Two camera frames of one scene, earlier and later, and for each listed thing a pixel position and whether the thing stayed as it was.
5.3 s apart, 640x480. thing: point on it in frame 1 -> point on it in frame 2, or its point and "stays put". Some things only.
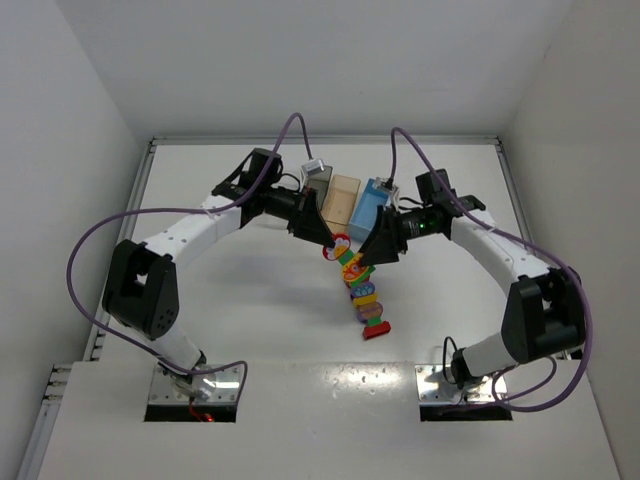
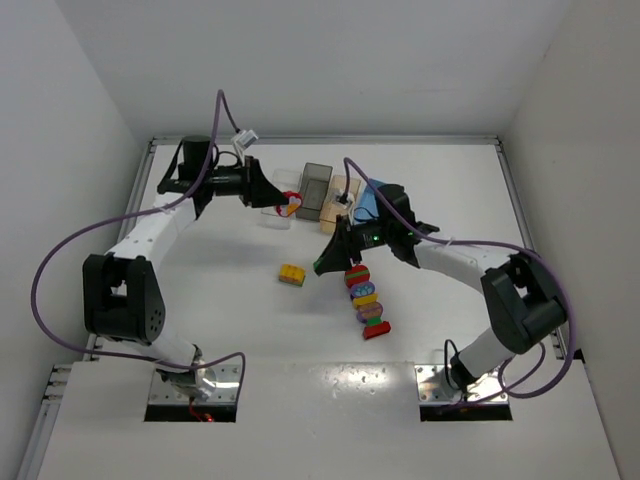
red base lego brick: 376,330 stays put
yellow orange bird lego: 353,270 -> 292,274
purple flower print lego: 365,288 stays put
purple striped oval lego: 368,310 stays put
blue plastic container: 366,210 stays put
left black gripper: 305,214 -> 251,181
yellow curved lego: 364,300 stays put
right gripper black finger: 385,241 -> 337,255
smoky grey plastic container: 319,182 stays put
